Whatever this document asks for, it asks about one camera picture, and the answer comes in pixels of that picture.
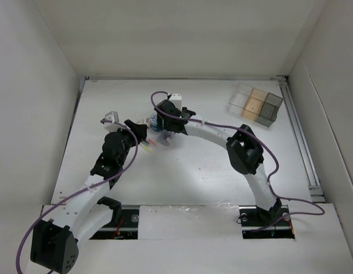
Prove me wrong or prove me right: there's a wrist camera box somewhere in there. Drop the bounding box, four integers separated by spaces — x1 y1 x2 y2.
167 94 182 111
103 111 119 131

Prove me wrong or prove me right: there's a clear plastic container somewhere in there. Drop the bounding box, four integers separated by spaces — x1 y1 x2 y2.
227 83 253 115

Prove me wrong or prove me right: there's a highlighter pen pack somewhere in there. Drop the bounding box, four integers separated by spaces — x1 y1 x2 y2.
139 138 157 154

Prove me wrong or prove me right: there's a grey plastic container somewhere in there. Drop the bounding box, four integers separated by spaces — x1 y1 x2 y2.
256 92 283 127

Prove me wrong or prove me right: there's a blue tape roll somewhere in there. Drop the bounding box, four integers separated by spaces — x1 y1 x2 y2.
150 112 163 132

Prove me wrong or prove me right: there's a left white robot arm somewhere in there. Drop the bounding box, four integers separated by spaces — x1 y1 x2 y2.
30 120 147 273

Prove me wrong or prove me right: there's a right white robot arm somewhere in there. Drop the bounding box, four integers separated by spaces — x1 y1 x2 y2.
153 99 282 227

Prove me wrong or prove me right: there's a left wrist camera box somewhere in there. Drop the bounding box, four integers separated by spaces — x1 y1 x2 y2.
103 111 119 131

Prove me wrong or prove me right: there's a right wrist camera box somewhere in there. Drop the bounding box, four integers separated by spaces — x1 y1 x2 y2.
167 94 182 111

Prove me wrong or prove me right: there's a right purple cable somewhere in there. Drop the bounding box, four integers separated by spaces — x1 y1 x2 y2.
149 91 326 232

